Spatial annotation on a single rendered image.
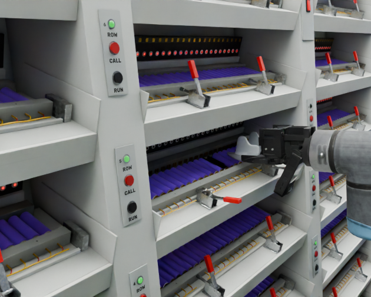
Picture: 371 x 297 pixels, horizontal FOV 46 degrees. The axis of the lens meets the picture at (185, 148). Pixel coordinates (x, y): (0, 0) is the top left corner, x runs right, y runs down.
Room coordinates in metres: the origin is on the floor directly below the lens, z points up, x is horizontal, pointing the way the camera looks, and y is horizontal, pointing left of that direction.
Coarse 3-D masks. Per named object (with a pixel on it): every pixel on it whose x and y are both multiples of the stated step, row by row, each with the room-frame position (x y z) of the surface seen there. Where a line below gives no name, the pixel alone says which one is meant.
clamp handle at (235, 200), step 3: (210, 192) 0.83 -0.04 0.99; (210, 195) 0.83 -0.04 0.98; (213, 198) 0.82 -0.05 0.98; (216, 198) 0.82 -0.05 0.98; (219, 198) 0.82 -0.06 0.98; (222, 198) 0.81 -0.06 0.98; (225, 198) 0.81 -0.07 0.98; (228, 198) 0.80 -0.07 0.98; (231, 198) 0.80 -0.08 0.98; (234, 198) 0.80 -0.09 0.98; (237, 198) 0.80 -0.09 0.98; (225, 201) 0.81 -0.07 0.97; (228, 201) 0.80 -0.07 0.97; (231, 201) 0.80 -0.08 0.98; (234, 201) 0.79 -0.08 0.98; (237, 201) 0.79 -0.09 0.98; (240, 201) 0.79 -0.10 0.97
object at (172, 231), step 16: (240, 128) 1.22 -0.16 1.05; (256, 128) 1.24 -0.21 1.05; (192, 144) 1.05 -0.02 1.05; (256, 176) 1.02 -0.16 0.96; (224, 192) 0.91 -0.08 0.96; (240, 192) 0.92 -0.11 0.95; (256, 192) 0.96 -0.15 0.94; (272, 192) 1.04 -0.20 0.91; (176, 208) 0.81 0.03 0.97; (192, 208) 0.82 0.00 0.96; (224, 208) 0.85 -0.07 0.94; (240, 208) 0.92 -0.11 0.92; (160, 224) 0.74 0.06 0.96; (176, 224) 0.75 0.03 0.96; (192, 224) 0.77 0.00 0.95; (208, 224) 0.82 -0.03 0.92; (160, 240) 0.70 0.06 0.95; (176, 240) 0.74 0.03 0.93; (160, 256) 0.71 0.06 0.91
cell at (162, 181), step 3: (153, 174) 0.88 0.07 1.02; (156, 174) 0.89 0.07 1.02; (153, 177) 0.88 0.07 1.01; (156, 177) 0.88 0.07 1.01; (159, 177) 0.87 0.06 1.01; (159, 180) 0.87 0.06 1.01; (162, 180) 0.87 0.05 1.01; (165, 180) 0.87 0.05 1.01; (162, 183) 0.86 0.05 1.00; (165, 183) 0.86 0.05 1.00; (168, 183) 0.86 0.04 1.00; (171, 183) 0.86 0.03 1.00; (168, 186) 0.85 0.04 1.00; (171, 186) 0.85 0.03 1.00; (174, 186) 0.85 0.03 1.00; (177, 186) 0.85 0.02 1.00; (171, 189) 0.85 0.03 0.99; (174, 189) 0.85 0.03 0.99
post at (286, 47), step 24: (240, 48) 1.27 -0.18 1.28; (264, 48) 1.22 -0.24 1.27; (288, 48) 1.18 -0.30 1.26; (312, 48) 1.22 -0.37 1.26; (312, 72) 1.21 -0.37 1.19; (312, 96) 1.21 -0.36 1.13; (264, 120) 1.23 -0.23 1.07; (288, 120) 1.18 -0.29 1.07; (312, 216) 1.18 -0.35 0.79; (288, 264) 1.20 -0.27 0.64; (312, 264) 1.18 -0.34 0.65
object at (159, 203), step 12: (228, 168) 0.98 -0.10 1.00; (240, 168) 0.99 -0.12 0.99; (252, 168) 1.03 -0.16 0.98; (204, 180) 0.89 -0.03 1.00; (216, 180) 0.91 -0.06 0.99; (228, 180) 0.94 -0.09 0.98; (180, 192) 0.82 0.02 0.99; (192, 192) 0.85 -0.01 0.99; (156, 204) 0.76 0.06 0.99; (168, 204) 0.79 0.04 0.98
